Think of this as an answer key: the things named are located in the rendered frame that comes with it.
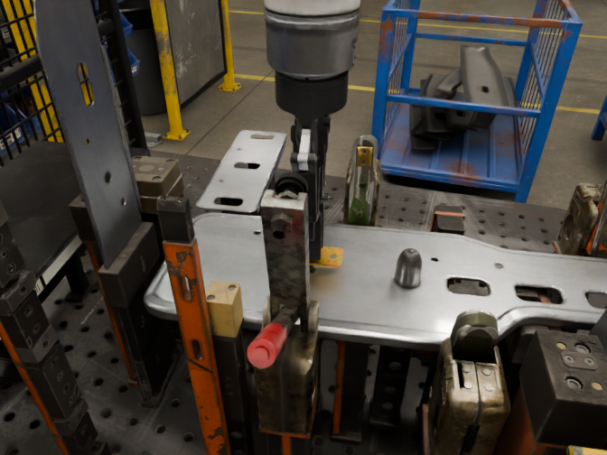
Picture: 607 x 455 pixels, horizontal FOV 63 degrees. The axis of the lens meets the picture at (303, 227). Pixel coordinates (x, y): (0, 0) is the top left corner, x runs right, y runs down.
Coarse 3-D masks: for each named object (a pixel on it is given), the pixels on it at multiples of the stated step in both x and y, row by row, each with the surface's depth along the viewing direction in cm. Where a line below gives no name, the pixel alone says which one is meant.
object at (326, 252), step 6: (324, 246) 65; (330, 246) 65; (324, 252) 64; (330, 252) 64; (336, 252) 64; (342, 252) 64; (324, 258) 63; (330, 258) 63; (336, 258) 63; (312, 264) 62; (318, 264) 62; (324, 264) 62; (330, 264) 62; (336, 264) 62
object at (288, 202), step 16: (288, 176) 42; (272, 192) 41; (288, 192) 41; (304, 192) 43; (272, 208) 39; (288, 208) 39; (304, 208) 39; (272, 224) 40; (288, 224) 39; (304, 224) 40; (272, 240) 42; (288, 240) 42; (304, 240) 42; (272, 256) 44; (288, 256) 43; (304, 256) 43; (272, 272) 45; (288, 272) 45; (304, 272) 44; (272, 288) 47; (288, 288) 46; (304, 288) 46; (272, 304) 48; (288, 304) 48; (304, 304) 48; (304, 320) 50
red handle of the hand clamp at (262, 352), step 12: (288, 312) 47; (276, 324) 41; (288, 324) 44; (264, 336) 37; (276, 336) 38; (252, 348) 36; (264, 348) 36; (276, 348) 37; (252, 360) 36; (264, 360) 36
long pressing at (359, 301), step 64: (256, 256) 68; (384, 256) 68; (448, 256) 68; (512, 256) 68; (576, 256) 68; (256, 320) 58; (320, 320) 58; (384, 320) 58; (448, 320) 58; (512, 320) 58; (576, 320) 58
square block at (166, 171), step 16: (144, 160) 78; (160, 160) 78; (176, 160) 78; (144, 176) 74; (160, 176) 74; (176, 176) 78; (144, 192) 74; (160, 192) 74; (176, 192) 78; (144, 208) 76; (160, 240) 79; (160, 256) 82; (176, 336) 93
